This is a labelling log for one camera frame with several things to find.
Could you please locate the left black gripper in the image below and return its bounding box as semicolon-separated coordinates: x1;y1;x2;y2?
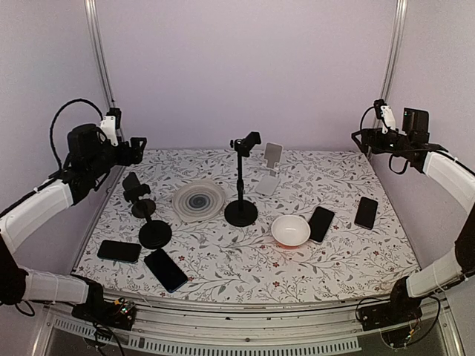
88;136;148;178

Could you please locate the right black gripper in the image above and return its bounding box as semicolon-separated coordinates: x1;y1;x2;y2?
353;127;413;157

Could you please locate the purple-backed black phone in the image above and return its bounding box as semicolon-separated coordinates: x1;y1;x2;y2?
354;197;378;230

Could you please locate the tall black phone stand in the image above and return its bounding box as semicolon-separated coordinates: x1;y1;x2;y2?
224;131;261;227

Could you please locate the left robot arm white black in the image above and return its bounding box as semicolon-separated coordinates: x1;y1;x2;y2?
1;124;147;322

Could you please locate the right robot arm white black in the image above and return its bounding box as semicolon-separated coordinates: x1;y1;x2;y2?
351;99;474;323

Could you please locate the short black phone stand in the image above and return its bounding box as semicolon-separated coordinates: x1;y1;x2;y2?
122;172;156;219

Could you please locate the black round-base phone stand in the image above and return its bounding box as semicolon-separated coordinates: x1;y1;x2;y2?
139;215;172;250

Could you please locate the white folding phone stand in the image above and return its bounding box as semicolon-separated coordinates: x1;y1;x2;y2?
255;142;283;196

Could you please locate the blue-edged black phone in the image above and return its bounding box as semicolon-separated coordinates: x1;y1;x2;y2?
144;248;189;293

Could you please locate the swirl patterned plate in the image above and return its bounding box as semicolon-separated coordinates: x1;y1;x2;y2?
172;179;226;223

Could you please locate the floral patterned table mat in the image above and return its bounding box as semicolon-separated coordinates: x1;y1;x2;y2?
71;148;422;305

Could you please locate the white bowl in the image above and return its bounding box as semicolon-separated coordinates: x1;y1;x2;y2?
271;215;311;248

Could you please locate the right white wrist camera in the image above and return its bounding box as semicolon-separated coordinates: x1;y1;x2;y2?
373;99;396;134

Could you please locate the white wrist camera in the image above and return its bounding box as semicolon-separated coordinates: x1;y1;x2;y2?
373;99;396;134
99;108;122;147

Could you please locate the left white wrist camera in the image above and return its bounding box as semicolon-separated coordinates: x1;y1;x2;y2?
99;108;122;147

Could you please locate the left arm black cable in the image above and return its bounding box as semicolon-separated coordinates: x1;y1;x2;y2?
49;98;103;168

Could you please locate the right aluminium frame post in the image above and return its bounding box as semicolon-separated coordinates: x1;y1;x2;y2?
380;0;408;101

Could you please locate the aluminium frame post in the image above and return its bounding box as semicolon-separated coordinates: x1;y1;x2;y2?
82;0;122;131
380;0;408;101

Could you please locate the left aluminium frame post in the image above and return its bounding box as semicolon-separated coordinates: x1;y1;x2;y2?
82;0;122;131

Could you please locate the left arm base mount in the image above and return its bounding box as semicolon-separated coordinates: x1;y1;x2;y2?
71;294;137;331

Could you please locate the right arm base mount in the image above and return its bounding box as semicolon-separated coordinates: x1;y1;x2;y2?
355;297;422;349

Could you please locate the front aluminium rail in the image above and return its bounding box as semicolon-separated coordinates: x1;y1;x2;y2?
32;293;465;355

